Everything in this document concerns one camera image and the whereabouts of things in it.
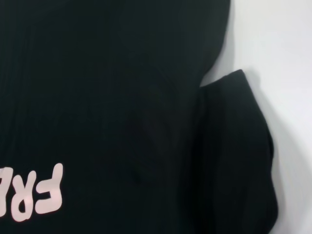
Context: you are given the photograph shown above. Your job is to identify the black shirt with FREE print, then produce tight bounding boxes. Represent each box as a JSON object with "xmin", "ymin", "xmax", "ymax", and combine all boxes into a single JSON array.
[{"xmin": 0, "ymin": 0, "xmax": 280, "ymax": 234}]

